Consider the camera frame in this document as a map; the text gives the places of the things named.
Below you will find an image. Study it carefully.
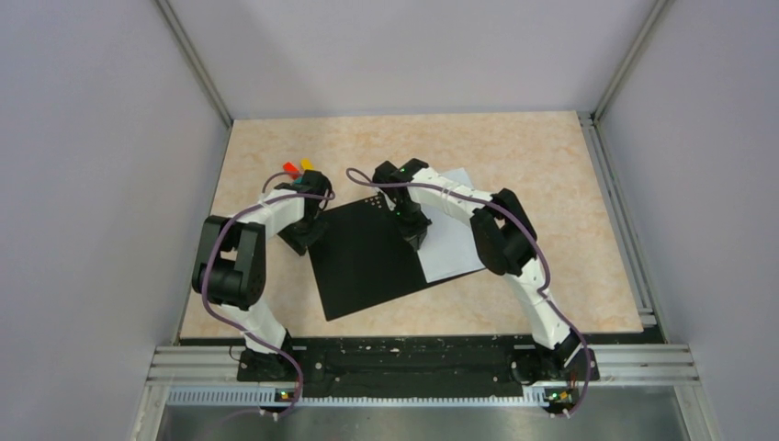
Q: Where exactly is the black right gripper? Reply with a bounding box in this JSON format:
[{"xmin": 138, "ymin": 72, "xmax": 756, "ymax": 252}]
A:
[{"xmin": 384, "ymin": 202, "xmax": 432, "ymax": 253}]

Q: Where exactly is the white paper sheet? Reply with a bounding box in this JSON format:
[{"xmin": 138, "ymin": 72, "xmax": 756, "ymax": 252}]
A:
[{"xmin": 417, "ymin": 204, "xmax": 485, "ymax": 283}]

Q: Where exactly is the black file folder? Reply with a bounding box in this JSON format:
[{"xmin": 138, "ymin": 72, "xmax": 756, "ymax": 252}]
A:
[{"xmin": 305, "ymin": 196, "xmax": 479, "ymax": 322}]

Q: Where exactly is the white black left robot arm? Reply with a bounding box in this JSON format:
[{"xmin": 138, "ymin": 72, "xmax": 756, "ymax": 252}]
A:
[{"xmin": 191, "ymin": 171, "xmax": 334, "ymax": 380}]

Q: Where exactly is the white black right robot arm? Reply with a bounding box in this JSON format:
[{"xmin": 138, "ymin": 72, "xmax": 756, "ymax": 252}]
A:
[{"xmin": 369, "ymin": 159, "xmax": 593, "ymax": 379}]

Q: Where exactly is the red wooden block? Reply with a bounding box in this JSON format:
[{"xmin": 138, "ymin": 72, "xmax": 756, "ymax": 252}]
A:
[{"xmin": 282, "ymin": 162, "xmax": 300, "ymax": 175}]

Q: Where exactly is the yellow wooden block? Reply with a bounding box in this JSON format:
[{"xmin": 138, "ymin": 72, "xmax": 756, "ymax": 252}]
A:
[{"xmin": 300, "ymin": 158, "xmax": 315, "ymax": 170}]

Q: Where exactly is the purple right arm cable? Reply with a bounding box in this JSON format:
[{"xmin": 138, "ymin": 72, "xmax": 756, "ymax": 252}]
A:
[{"xmin": 345, "ymin": 167, "xmax": 593, "ymax": 367}]

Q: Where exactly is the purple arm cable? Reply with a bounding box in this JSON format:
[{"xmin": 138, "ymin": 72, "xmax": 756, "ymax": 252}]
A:
[
  {"xmin": 345, "ymin": 167, "xmax": 593, "ymax": 367},
  {"xmin": 200, "ymin": 171, "xmax": 336, "ymax": 367}
]

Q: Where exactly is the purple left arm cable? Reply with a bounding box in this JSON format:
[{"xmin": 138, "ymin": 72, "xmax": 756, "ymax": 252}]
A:
[{"xmin": 200, "ymin": 171, "xmax": 336, "ymax": 367}]

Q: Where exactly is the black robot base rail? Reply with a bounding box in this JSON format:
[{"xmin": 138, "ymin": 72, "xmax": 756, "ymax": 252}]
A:
[{"xmin": 237, "ymin": 335, "xmax": 600, "ymax": 401}]

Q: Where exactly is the aluminium frame rail front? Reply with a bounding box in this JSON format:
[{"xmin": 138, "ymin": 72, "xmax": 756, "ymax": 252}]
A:
[{"xmin": 147, "ymin": 344, "xmax": 699, "ymax": 409}]

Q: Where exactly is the aluminium corner post left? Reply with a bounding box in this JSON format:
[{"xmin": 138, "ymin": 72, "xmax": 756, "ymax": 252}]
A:
[{"xmin": 152, "ymin": 0, "xmax": 234, "ymax": 129}]

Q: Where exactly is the aluminium corner post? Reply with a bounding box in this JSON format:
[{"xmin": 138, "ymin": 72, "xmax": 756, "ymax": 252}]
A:
[
  {"xmin": 590, "ymin": 0, "xmax": 675, "ymax": 125},
  {"xmin": 152, "ymin": 0, "xmax": 234, "ymax": 129}
]

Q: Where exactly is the aluminium corner post right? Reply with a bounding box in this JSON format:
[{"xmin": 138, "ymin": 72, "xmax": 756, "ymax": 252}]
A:
[{"xmin": 590, "ymin": 0, "xmax": 675, "ymax": 125}]

